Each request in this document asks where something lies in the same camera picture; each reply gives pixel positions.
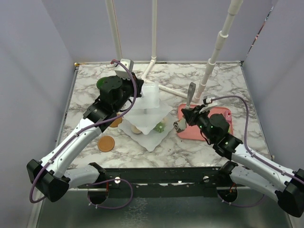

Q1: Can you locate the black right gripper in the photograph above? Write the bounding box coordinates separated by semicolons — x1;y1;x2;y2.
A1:
182;104;215;143

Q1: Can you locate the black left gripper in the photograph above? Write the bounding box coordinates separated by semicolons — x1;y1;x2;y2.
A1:
114;72;144;113

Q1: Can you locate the pink cake slice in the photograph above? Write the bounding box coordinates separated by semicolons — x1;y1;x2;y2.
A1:
226;112;232;122

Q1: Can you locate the three tier white stand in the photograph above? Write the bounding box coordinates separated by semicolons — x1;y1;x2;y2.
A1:
118;83;174;152

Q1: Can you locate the white round cake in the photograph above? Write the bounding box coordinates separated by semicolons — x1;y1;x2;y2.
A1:
131;125;142;134

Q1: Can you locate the green swiss roll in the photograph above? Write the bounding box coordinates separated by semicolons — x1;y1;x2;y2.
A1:
154;122;166;133

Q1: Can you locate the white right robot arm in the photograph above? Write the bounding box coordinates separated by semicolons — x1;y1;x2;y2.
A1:
180;104;304;218

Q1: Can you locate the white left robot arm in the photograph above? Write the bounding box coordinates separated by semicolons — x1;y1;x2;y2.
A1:
26;73;144;202

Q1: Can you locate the pink serving tray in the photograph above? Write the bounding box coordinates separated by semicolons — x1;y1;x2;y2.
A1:
174;104;233;145

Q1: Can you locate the green interior mug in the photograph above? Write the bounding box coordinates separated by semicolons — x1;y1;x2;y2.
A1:
96;77;106;89

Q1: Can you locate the wooden coaster far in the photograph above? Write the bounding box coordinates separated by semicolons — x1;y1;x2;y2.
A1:
110;117;122;128

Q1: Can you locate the wooden coaster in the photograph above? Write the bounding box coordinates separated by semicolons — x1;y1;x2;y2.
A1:
97;136;115;152
110;117;122;128

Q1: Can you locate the wooden coaster near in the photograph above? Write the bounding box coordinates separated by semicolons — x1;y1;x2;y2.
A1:
97;136;115;152

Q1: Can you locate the left white pvc pole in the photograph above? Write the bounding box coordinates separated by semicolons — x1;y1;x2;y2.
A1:
105;0;123;60

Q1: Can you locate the middle white pvc pole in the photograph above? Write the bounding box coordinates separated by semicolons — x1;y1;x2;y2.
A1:
141;0;158;82

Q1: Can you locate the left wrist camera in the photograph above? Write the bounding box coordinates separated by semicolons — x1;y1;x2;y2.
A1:
111;58;134;80

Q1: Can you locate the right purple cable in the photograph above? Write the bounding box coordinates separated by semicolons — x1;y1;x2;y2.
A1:
209;95;297;208

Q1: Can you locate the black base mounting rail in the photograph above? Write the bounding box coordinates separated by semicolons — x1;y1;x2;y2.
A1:
79;167;233;198

